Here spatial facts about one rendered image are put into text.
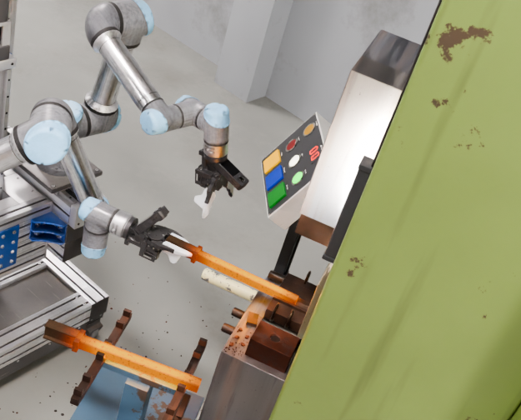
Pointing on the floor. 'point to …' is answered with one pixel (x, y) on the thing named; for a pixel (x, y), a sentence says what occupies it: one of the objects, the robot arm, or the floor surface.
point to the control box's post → (287, 249)
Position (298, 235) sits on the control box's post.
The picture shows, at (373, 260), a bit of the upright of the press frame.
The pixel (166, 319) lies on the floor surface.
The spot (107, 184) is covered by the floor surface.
